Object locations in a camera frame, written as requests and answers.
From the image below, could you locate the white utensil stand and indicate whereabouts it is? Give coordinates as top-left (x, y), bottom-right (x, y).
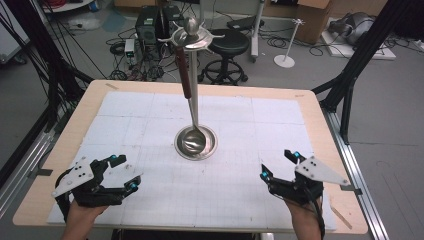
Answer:
top-left (273, 18), bottom-right (306, 70)

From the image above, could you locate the steel utensil stand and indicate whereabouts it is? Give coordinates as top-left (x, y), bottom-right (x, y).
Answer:
top-left (157, 16), bottom-right (226, 162)

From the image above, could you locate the grey bag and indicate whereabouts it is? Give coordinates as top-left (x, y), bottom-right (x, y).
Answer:
top-left (327, 11), bottom-right (377, 46)

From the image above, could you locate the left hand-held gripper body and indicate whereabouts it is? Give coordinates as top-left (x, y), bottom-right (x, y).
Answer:
top-left (50, 155), bottom-right (135, 224)

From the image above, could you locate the small silver power box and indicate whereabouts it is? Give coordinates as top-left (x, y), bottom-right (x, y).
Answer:
top-left (123, 38), bottom-right (137, 58)

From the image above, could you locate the black computer tower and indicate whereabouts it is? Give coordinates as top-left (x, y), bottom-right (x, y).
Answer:
top-left (161, 4), bottom-right (185, 38)
top-left (134, 5), bottom-right (161, 46)

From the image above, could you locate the black flat case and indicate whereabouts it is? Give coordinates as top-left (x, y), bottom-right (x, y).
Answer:
top-left (226, 15), bottom-right (265, 32)

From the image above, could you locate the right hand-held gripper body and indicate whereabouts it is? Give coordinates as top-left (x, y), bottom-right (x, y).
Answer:
top-left (269, 155), bottom-right (352, 206)

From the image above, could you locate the white metal post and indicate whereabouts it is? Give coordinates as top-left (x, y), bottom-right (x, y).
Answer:
top-left (249, 0), bottom-right (267, 64)

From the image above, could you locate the aluminium rail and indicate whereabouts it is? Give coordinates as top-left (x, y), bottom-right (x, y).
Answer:
top-left (0, 129), bottom-right (57, 219)
top-left (321, 107), bottom-right (390, 240)

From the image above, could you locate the tangle of black floor cables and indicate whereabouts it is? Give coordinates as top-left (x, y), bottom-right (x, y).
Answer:
top-left (105, 26), bottom-right (202, 82)

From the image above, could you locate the person's right hand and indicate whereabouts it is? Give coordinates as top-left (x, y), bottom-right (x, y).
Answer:
top-left (285, 196), bottom-right (327, 240)

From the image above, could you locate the white grid mat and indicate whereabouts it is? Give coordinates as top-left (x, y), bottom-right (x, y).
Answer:
top-left (46, 90), bottom-right (336, 233)

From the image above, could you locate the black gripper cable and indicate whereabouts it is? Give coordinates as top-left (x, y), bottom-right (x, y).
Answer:
top-left (309, 191), bottom-right (327, 240)

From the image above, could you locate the black metal frame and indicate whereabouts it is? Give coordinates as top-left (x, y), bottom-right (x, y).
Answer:
top-left (311, 0), bottom-right (424, 145)
top-left (0, 0), bottom-right (95, 181)

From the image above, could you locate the black round stool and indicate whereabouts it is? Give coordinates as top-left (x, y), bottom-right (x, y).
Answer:
top-left (197, 28), bottom-right (251, 86)

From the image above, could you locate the person's left hand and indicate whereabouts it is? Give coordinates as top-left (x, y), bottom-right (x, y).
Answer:
top-left (60, 199), bottom-right (110, 240)

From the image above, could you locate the cardboard box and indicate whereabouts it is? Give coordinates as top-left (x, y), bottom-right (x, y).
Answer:
top-left (295, 0), bottom-right (334, 45)

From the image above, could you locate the steel ladle with wooden handle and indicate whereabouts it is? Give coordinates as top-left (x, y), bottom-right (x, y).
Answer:
top-left (174, 45), bottom-right (208, 153)

